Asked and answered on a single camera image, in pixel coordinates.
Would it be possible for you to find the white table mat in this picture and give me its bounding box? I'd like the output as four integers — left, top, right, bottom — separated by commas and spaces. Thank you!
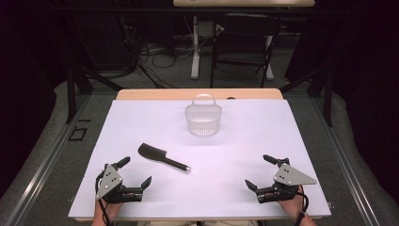
68, 99, 332, 219

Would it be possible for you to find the black folding chair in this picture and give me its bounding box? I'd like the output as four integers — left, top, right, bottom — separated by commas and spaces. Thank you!
209, 12, 282, 89

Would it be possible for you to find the wooden table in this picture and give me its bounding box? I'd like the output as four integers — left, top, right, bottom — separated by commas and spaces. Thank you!
67, 88, 333, 222

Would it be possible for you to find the person's left hand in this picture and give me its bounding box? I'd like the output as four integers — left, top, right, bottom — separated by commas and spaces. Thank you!
98, 201, 123, 219

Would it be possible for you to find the person's right hand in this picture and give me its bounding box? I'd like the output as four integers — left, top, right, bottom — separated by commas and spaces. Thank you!
277, 186, 305, 219

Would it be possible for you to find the black metal stand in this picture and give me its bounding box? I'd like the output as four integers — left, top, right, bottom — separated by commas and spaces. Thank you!
65, 18, 124, 124
279, 46, 335, 128

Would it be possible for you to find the white plastic basket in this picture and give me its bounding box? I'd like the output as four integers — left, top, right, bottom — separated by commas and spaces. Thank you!
184, 93, 223, 137

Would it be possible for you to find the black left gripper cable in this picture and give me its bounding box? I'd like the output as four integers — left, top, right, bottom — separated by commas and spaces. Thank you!
94, 170, 114, 226

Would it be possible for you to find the metal floor rail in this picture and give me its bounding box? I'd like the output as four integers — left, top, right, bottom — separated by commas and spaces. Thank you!
309, 93, 381, 226
3, 93, 92, 226

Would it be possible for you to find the black spatula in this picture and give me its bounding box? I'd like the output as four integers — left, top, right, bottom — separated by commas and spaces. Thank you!
137, 142, 192, 173

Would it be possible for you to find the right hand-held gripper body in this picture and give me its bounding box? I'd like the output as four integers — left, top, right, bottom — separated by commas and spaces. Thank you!
256, 157, 318, 204

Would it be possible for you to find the bundle of floor cables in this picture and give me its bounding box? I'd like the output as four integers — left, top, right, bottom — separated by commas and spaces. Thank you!
123, 15, 196, 89

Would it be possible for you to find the white desk leg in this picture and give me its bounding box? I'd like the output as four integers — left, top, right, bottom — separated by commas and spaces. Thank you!
190, 15, 202, 80
263, 34, 276, 80

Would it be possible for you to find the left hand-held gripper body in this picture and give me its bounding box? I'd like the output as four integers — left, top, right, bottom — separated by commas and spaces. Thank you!
95, 162, 144, 204

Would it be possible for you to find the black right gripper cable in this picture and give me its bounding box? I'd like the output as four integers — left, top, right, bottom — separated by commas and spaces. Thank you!
294, 185, 311, 226

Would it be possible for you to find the dark curtain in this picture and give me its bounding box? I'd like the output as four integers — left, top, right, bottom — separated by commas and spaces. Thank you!
326, 0, 399, 203
0, 0, 70, 197

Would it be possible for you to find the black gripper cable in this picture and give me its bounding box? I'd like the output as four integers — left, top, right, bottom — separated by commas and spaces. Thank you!
94, 170, 114, 226
294, 185, 311, 226

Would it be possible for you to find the light wooden desk top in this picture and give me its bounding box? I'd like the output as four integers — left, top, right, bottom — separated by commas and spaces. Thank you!
172, 0, 316, 8

